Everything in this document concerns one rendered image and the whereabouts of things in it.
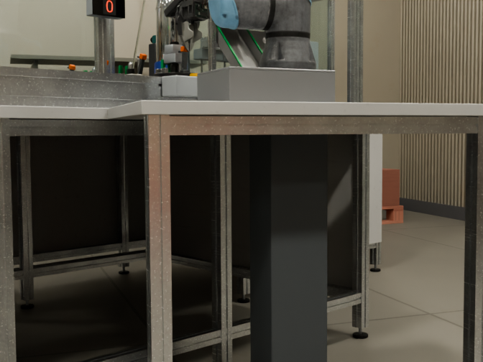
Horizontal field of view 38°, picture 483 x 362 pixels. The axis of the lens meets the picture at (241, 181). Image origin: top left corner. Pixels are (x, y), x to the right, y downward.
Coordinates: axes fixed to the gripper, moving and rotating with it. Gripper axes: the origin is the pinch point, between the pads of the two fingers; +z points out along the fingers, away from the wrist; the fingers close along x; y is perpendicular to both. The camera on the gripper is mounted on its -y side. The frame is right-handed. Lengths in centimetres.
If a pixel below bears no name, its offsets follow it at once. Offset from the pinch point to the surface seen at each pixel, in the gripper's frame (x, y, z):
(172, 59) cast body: -2.2, -4.9, 3.8
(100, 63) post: -20.1, -20.4, 4.9
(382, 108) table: -10, 83, 23
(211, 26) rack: 19.0, -9.8, -9.9
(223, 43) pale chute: 21.7, -6.8, -3.8
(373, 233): 177, -54, 84
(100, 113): -45, 19, 23
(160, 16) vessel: 53, -85, -27
